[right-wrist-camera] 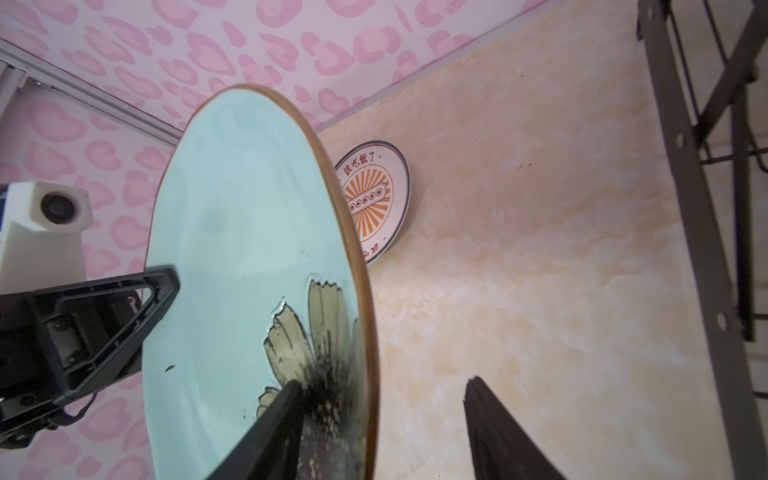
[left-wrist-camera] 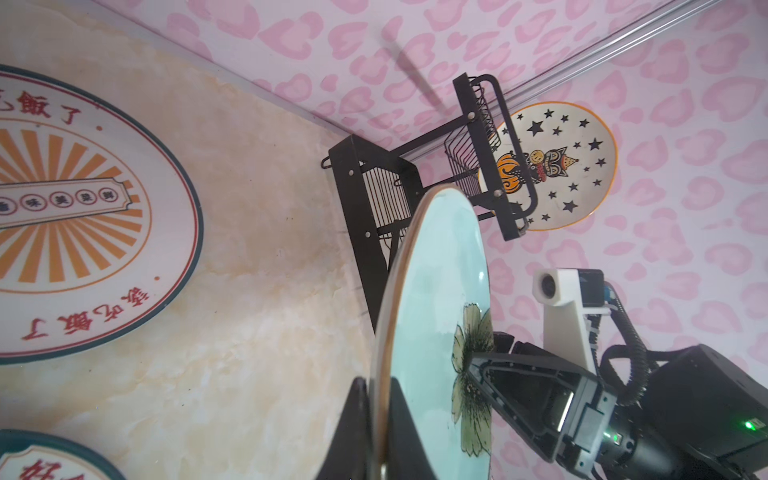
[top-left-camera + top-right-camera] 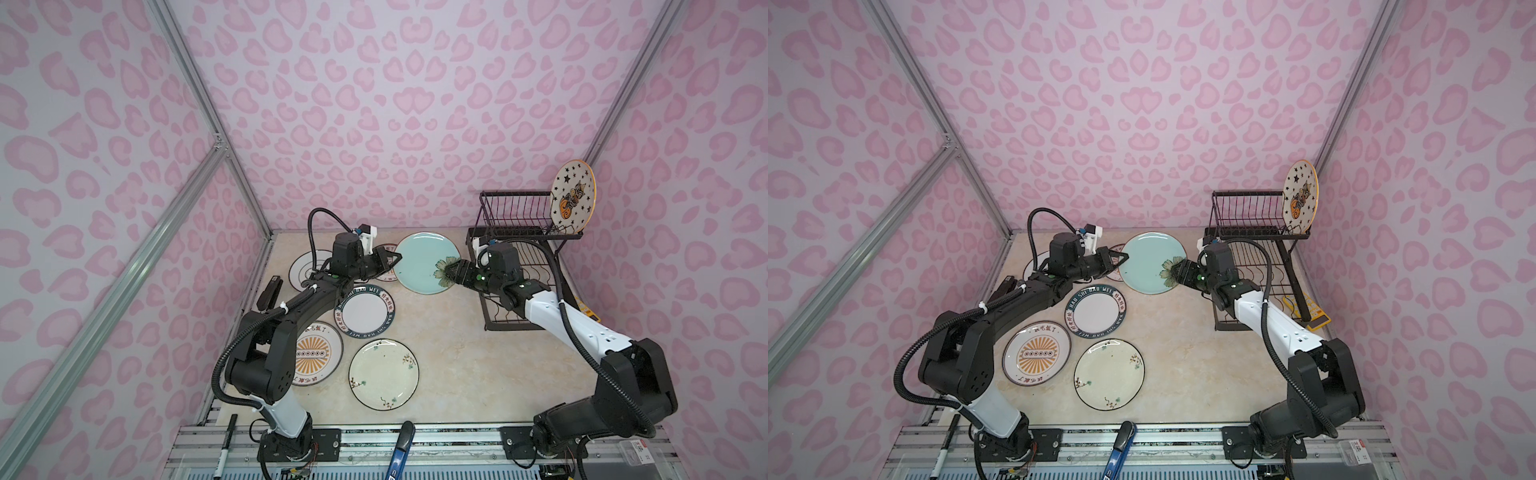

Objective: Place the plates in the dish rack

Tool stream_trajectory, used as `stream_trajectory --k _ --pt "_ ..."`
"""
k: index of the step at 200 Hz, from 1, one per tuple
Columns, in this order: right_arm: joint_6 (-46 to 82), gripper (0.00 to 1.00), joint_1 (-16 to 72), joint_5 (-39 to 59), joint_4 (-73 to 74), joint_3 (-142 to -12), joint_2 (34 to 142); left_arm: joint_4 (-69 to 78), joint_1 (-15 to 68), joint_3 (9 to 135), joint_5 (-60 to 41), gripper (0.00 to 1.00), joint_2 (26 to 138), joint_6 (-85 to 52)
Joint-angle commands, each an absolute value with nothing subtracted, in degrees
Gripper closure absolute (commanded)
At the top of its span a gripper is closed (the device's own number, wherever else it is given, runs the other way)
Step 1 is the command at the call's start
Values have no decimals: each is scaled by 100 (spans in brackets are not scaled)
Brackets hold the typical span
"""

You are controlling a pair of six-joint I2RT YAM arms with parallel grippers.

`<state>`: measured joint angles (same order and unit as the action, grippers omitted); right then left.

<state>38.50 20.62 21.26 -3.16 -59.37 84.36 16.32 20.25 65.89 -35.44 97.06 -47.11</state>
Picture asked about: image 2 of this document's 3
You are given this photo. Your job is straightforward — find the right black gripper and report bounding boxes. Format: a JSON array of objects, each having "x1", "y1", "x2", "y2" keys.
[{"x1": 468, "y1": 332, "x2": 660, "y2": 479}]

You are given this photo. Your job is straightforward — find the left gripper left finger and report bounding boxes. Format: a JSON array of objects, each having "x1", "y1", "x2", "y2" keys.
[{"x1": 316, "y1": 377, "x2": 372, "y2": 480}]

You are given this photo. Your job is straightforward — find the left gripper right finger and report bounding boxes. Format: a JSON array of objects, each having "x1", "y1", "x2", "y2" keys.
[{"x1": 386, "y1": 377, "x2": 438, "y2": 480}]

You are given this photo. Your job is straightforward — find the light teal flower plate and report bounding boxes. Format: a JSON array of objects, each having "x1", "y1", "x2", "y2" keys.
[{"x1": 369, "y1": 185, "x2": 494, "y2": 479}]

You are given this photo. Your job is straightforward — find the star and cat plate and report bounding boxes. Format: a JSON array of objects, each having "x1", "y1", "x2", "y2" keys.
[{"x1": 494, "y1": 102, "x2": 618, "y2": 231}]

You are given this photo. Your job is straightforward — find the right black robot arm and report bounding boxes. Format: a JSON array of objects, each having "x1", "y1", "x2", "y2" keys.
[{"x1": 467, "y1": 342, "x2": 767, "y2": 479}]

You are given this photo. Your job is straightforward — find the green rim lettered plate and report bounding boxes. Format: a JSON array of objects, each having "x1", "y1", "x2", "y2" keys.
[{"x1": 1, "y1": 429, "x2": 126, "y2": 480}]

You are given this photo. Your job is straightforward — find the small orange sunburst plate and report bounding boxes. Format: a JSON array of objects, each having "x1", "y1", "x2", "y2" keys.
[{"x1": 1, "y1": 65, "x2": 204, "y2": 365}]

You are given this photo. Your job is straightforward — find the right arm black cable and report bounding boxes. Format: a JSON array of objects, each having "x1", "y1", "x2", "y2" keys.
[{"x1": 599, "y1": 287, "x2": 652, "y2": 408}]

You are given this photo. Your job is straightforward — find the black wire dish rack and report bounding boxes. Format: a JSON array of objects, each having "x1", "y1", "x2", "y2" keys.
[{"x1": 320, "y1": 73, "x2": 539, "y2": 331}]

